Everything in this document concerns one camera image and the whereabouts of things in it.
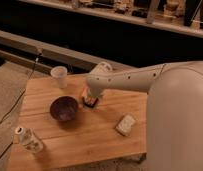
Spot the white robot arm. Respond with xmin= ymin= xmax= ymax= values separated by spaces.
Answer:
xmin=86 ymin=61 xmax=203 ymax=171

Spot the dark brown bowl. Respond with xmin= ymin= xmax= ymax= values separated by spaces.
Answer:
xmin=50 ymin=96 xmax=78 ymax=121

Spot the clear plastic cup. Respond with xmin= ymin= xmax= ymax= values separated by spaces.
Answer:
xmin=50 ymin=66 xmax=67 ymax=88

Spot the white sponge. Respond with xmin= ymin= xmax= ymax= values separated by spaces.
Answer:
xmin=115 ymin=115 xmax=136 ymax=136

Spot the clear plastic bottle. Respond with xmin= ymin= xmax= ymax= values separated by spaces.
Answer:
xmin=15 ymin=126 xmax=44 ymax=153

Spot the black cable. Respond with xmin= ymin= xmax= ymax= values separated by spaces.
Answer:
xmin=0 ymin=48 xmax=43 ymax=129

